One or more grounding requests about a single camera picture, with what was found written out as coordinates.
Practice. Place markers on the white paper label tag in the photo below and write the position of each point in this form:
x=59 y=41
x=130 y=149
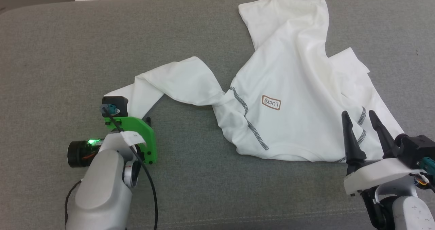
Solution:
x=134 y=138

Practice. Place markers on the white long-sleeve shirt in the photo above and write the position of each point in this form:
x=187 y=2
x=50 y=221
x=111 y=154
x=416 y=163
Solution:
x=299 y=87

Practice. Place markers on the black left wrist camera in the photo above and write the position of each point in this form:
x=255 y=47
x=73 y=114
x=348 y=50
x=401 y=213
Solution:
x=120 y=102

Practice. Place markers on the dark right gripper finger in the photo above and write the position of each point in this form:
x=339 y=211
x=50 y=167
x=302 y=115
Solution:
x=384 y=138
x=351 y=145

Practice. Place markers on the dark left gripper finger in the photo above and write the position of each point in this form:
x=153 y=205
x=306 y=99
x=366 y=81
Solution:
x=149 y=121

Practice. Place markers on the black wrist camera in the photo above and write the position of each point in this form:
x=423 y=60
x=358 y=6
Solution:
x=120 y=102
x=418 y=148

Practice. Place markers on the grey fabric sofa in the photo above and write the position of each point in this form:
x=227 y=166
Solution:
x=204 y=182

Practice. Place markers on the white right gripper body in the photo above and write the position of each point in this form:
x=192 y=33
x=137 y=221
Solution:
x=377 y=175

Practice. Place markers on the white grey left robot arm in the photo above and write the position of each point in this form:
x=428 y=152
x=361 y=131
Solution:
x=102 y=189

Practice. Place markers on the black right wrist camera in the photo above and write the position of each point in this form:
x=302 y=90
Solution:
x=418 y=148

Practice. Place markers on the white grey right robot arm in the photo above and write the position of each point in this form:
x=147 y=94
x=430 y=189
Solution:
x=407 y=213

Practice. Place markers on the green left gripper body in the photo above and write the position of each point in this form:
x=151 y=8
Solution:
x=148 y=135

